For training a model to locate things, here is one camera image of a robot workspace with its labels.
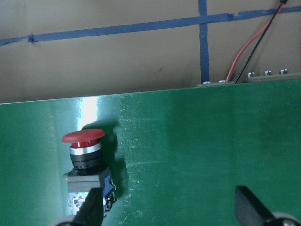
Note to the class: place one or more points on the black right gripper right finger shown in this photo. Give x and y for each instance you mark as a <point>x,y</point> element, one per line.
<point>249,210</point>

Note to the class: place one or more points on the red push button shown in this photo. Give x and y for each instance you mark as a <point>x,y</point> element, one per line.
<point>89,169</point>

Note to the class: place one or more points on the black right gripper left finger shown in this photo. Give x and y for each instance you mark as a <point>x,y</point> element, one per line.
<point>91,211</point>

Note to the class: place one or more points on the green conveyor belt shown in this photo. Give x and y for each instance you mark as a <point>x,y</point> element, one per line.
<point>176,156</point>

